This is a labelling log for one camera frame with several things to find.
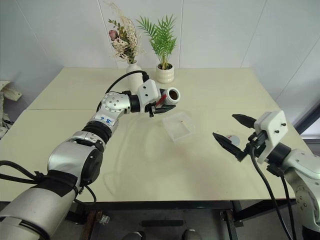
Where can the white ceramic vase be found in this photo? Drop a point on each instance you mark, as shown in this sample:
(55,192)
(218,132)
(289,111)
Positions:
(133,80)

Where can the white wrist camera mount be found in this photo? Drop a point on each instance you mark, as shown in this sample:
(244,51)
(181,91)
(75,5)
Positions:
(272,130)
(148,91)

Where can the dried flower bouquet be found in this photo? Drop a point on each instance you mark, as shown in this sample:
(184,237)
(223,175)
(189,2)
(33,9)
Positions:
(125,42)

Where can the clear plastic box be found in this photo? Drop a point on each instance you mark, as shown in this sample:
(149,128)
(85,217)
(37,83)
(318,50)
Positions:
(180,127)

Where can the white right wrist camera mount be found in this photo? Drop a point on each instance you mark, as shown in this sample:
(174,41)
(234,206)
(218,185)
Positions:
(272,130)

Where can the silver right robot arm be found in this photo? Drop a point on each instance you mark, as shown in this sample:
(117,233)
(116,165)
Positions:
(305,170)

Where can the dark rounded shape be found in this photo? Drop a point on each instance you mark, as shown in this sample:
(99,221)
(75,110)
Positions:
(193,235)
(133,236)

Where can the black metal table frame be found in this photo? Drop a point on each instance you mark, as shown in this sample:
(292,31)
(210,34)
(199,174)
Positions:
(175,205)

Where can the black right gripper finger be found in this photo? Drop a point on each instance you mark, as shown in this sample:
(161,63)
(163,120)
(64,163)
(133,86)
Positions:
(246,121)
(228,145)

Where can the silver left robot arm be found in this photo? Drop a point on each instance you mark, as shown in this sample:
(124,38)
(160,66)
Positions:
(67,160)

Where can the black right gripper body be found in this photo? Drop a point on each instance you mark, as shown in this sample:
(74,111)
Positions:
(258,142)

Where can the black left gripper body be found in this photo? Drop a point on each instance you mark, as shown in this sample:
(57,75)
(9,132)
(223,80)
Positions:
(153,106)

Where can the green palm plant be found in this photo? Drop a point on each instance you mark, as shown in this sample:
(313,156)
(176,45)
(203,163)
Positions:
(162,37)

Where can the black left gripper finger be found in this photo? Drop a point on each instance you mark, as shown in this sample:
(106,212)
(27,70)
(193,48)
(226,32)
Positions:
(165,109)

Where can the white ribbed plant pot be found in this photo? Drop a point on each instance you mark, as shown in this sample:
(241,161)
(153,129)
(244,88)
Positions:
(165,75)

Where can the dark door frame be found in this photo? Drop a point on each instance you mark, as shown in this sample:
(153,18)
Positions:
(308,120)

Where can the translucent plastic jar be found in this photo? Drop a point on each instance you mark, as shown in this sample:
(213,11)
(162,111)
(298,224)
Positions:
(172,96)

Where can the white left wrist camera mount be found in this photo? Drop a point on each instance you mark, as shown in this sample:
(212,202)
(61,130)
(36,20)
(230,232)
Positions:
(148,91)

